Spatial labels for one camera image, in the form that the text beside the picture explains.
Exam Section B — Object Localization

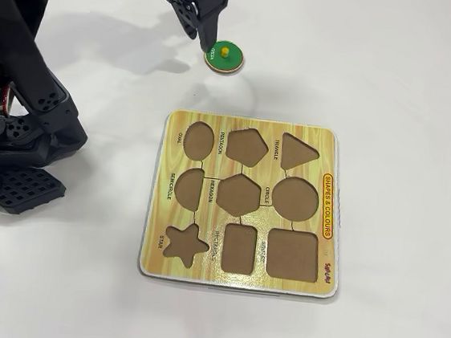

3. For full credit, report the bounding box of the green round puzzle piece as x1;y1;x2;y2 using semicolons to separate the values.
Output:
201;37;246;76

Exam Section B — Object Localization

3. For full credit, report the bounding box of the black waffle base plate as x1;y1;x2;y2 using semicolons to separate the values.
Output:
0;164;69;221

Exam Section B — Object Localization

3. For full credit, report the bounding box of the wooden shape puzzle board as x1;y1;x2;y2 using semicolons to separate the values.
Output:
135;107;356;302

